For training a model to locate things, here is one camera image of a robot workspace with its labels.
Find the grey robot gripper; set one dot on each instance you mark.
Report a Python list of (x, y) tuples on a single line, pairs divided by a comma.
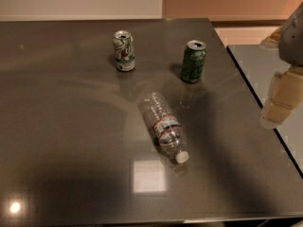
[(293, 42)]

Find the clear plastic water bottle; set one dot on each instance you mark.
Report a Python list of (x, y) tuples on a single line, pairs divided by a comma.
[(165, 127)]

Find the grey side table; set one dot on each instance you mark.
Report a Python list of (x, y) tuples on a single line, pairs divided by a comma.
[(258, 65)]

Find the dark green soda can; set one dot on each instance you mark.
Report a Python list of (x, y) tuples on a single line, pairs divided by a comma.
[(193, 61)]

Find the white green soda can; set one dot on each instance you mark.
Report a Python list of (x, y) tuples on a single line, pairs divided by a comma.
[(124, 50)]

